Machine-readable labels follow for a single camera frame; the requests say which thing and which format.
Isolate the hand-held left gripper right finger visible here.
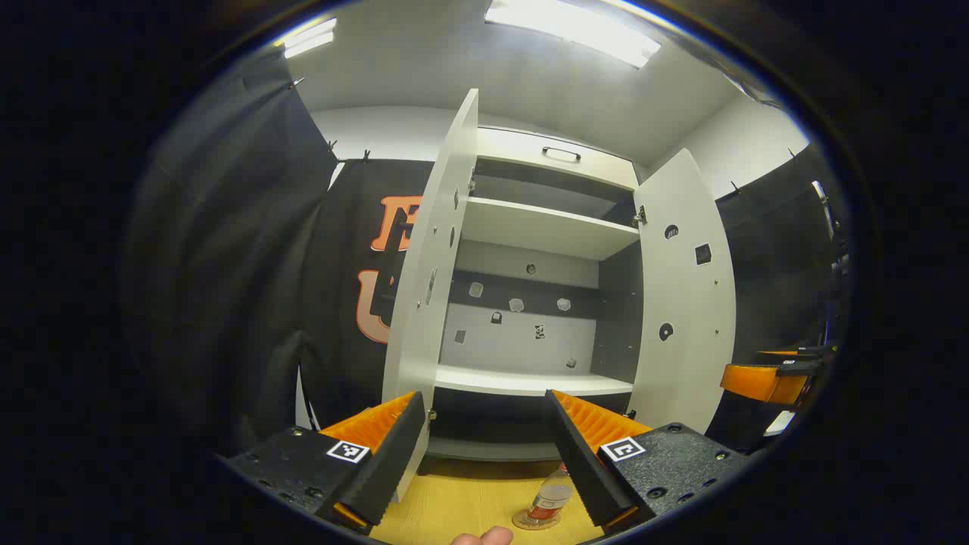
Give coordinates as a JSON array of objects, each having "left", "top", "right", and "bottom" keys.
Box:
[{"left": 544, "top": 390, "right": 758, "bottom": 537}]

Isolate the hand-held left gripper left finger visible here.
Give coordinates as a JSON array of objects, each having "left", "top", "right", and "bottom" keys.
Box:
[{"left": 216, "top": 391, "right": 427, "bottom": 536}]

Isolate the clear plastic bottle red label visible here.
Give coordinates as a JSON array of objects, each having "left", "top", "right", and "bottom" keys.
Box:
[{"left": 528, "top": 463, "right": 574, "bottom": 523}]

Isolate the white cabinet door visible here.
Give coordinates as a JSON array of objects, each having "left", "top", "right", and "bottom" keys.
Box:
[
  {"left": 630, "top": 148, "right": 737, "bottom": 436},
  {"left": 382, "top": 89, "right": 479, "bottom": 500}
]

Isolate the round brown coaster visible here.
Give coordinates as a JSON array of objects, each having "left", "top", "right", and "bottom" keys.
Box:
[{"left": 512, "top": 509, "right": 562, "bottom": 531}]

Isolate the white cabinet shelf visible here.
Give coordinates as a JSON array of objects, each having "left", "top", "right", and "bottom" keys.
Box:
[
  {"left": 435, "top": 365, "right": 635, "bottom": 398},
  {"left": 460, "top": 197, "right": 640, "bottom": 262}
]

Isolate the white cabinet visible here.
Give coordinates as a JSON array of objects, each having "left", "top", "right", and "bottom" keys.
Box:
[{"left": 428, "top": 127, "right": 646, "bottom": 462}]

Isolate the black backdrop cloth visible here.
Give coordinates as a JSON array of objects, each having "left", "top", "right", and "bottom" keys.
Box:
[{"left": 121, "top": 45, "right": 852, "bottom": 455}]

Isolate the white cabinet drawer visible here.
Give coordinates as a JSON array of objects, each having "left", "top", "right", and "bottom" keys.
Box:
[{"left": 475, "top": 127, "right": 639, "bottom": 190}]

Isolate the large ceiling light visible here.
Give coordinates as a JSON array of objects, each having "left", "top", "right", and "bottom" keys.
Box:
[{"left": 484, "top": 0, "right": 662, "bottom": 69}]

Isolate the small ceiling light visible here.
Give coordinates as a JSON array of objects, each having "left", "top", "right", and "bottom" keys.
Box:
[{"left": 280, "top": 19, "right": 338, "bottom": 60}]

